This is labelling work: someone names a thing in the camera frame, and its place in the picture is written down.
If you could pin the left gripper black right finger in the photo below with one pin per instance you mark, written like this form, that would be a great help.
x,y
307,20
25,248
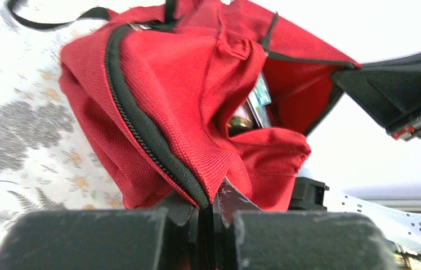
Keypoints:
x,y
250,238

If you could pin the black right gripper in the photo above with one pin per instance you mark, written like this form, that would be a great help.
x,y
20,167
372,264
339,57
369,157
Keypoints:
x,y
390,92

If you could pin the pink capped marker set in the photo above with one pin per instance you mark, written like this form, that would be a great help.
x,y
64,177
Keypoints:
x,y
241,121

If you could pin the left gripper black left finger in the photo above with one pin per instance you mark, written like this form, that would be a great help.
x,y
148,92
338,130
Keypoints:
x,y
162,237

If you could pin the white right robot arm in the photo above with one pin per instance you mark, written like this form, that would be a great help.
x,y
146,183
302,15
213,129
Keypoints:
x,y
401,228

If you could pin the red student backpack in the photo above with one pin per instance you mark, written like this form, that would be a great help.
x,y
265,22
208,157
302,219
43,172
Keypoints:
x,y
154,88

